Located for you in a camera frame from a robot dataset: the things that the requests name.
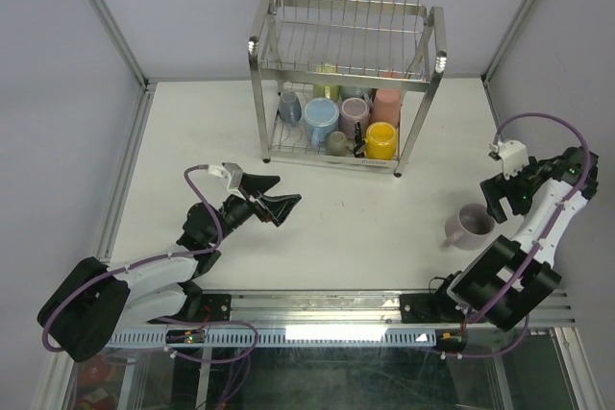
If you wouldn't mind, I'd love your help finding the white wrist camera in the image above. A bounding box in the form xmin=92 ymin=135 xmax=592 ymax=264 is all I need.
xmin=206 ymin=162 xmax=244 ymax=192
xmin=489 ymin=140 xmax=529 ymax=180

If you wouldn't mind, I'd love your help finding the light blue ribbed mug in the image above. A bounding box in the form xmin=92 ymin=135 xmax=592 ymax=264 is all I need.
xmin=303 ymin=97 xmax=340 ymax=149

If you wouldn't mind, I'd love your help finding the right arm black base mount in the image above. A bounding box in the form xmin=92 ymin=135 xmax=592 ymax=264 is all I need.
xmin=399 ymin=272 xmax=469 ymax=326

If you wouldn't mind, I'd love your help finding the yellow enamel mug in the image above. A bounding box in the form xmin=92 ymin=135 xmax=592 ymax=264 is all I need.
xmin=353 ymin=122 xmax=398 ymax=160

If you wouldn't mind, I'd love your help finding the slotted grey cable duct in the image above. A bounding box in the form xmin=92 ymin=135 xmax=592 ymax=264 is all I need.
xmin=107 ymin=324 xmax=436 ymax=350

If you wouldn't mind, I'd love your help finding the stainless steel dish rack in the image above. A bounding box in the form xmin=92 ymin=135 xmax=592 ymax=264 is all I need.
xmin=247 ymin=0 xmax=448 ymax=177

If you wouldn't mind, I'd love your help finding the small grey-green cup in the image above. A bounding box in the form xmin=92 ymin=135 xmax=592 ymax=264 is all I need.
xmin=325 ymin=131 xmax=355 ymax=157

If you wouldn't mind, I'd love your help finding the dark speckled grey mug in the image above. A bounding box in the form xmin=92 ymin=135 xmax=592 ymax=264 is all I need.
xmin=339 ymin=85 xmax=373 ymax=101

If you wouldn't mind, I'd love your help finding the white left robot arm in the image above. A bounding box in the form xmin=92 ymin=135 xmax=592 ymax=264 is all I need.
xmin=37 ymin=164 xmax=302 ymax=362

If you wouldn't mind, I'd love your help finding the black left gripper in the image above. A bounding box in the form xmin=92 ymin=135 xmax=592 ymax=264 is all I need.
xmin=209 ymin=173 xmax=299 ymax=245

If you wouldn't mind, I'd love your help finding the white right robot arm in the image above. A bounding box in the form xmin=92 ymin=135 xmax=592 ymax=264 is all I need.
xmin=430 ymin=141 xmax=599 ymax=331

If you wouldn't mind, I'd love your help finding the tall pink cup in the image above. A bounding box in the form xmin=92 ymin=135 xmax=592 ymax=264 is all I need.
xmin=371 ymin=88 xmax=403 ymax=128

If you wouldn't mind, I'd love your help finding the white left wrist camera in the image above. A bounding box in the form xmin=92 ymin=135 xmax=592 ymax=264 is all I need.
xmin=206 ymin=162 xmax=244 ymax=192

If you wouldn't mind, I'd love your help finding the aluminium mounting rail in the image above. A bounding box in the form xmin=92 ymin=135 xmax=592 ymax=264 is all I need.
xmin=191 ymin=288 xmax=576 ymax=332

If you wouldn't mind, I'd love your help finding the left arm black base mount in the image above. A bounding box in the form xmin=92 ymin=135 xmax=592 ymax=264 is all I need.
xmin=149 ymin=281 xmax=232 ymax=326

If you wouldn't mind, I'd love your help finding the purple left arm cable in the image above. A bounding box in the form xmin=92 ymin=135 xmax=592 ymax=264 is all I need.
xmin=41 ymin=164 xmax=227 ymax=352

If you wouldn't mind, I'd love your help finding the lilac mug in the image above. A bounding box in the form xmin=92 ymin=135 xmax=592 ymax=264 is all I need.
xmin=443 ymin=204 xmax=495 ymax=251
xmin=339 ymin=97 xmax=370 ymax=138

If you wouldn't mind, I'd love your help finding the pale yellow-green mug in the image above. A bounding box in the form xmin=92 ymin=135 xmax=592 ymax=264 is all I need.
xmin=312 ymin=63 xmax=339 ymax=103

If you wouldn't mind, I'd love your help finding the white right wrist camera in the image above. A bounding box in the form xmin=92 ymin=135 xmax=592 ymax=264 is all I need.
xmin=489 ymin=140 xmax=529 ymax=180

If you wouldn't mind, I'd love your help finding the pink mug with handle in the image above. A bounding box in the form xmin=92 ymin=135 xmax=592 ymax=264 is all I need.
xmin=379 ymin=71 xmax=400 ymax=79

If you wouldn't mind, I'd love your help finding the blue-grey speckled jug mug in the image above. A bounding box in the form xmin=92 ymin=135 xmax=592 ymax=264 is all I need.
xmin=278 ymin=91 xmax=302 ymax=127

